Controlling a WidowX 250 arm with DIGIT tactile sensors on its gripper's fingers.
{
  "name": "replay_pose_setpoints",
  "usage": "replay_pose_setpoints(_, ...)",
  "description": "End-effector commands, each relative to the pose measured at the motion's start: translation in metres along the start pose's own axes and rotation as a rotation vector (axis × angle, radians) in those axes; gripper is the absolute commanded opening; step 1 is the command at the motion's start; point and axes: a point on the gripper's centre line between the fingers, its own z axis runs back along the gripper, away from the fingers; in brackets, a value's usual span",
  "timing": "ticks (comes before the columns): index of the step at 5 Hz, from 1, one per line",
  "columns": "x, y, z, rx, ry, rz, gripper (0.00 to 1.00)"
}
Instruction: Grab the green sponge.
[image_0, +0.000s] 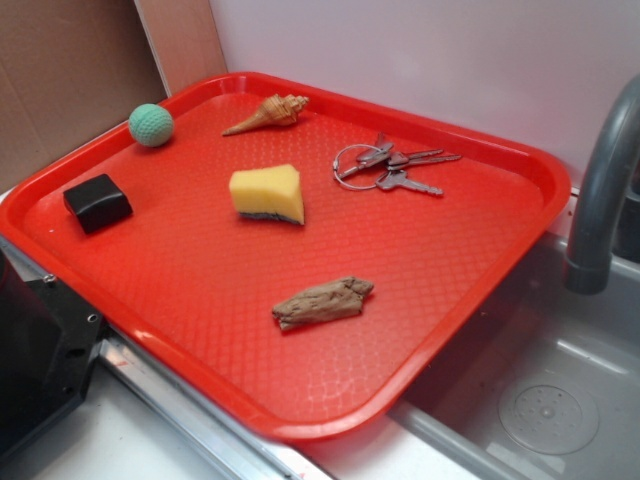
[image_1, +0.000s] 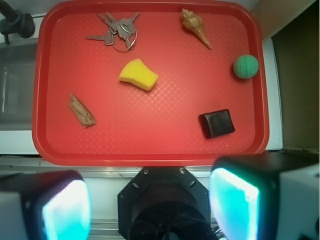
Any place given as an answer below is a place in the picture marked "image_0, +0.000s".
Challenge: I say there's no yellow sponge with dark base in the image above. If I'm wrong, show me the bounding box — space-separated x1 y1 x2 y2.
229 164 305 225

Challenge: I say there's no red plastic tray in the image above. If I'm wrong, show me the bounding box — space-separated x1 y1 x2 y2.
1 73 571 443

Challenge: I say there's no brown driftwood piece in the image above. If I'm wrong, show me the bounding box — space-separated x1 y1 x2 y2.
272 276 375 331

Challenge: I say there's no silver key lower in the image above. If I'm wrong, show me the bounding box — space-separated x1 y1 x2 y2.
375 170 444 197

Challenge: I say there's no silver key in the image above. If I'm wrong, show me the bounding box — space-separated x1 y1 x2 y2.
375 170 444 197
387 150 462 170
356 132 443 165

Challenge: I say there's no silver key upper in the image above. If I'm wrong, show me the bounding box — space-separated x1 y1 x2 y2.
356 132 443 165

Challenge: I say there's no silver key middle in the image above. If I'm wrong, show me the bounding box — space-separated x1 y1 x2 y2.
387 150 462 170

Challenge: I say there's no brown spiral seashell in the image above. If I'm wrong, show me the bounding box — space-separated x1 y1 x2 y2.
222 94 310 136

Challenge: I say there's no green golf ball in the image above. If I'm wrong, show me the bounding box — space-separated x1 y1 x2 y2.
128 104 174 147

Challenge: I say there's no black rectangular block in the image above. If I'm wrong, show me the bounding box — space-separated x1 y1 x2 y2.
63 174 133 234

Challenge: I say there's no grey plastic sink basin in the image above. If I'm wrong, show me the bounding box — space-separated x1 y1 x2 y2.
390 205 639 479

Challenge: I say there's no sink drain cover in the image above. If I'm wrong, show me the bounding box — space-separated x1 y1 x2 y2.
498 381 599 455

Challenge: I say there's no grey faucet spout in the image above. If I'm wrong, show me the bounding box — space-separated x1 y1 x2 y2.
563 77 639 295

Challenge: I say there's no brown cardboard panel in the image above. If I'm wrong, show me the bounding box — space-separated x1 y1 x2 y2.
1 1 227 191

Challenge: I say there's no metal key ring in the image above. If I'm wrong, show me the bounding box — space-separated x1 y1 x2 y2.
332 143 384 192

